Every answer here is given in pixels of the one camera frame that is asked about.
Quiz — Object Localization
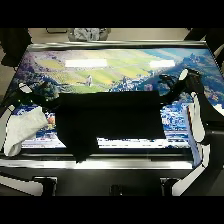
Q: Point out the black garment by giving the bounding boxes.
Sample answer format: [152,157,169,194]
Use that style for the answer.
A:
[54,90,168,164]

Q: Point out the heap of clothes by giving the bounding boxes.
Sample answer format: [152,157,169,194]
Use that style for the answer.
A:
[67,27,112,42]

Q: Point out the white garment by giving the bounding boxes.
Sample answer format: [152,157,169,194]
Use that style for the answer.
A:
[2,106,50,158]

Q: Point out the silver frame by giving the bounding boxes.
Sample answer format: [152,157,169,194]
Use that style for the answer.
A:
[0,40,214,197]

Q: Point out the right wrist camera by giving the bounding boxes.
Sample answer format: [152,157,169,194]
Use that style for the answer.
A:
[158,73,178,88]

